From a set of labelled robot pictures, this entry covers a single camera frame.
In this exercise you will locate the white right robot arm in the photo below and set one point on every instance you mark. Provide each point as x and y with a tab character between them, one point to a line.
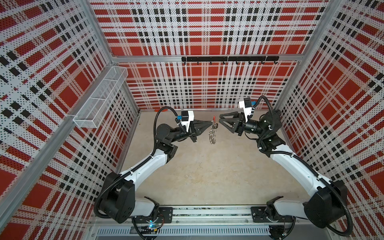
327	199

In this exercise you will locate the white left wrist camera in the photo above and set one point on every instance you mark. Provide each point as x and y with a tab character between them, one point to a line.
184	120

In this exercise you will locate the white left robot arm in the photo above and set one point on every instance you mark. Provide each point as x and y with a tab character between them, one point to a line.
117	199

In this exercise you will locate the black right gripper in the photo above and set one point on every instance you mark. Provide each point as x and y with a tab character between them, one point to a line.
237	124

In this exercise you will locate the black hook rail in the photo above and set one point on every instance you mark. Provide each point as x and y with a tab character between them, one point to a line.
225	59

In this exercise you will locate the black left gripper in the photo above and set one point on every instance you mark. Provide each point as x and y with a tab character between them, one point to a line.
203	124

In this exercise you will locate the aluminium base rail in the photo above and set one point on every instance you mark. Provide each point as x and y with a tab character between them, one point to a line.
196	221

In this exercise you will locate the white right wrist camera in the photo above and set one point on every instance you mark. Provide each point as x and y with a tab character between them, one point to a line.
247	105

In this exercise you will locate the white wire mesh basket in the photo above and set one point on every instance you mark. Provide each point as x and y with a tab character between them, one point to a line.
93	111

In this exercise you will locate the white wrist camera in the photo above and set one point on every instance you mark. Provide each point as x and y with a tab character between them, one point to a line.
247	105
184	120

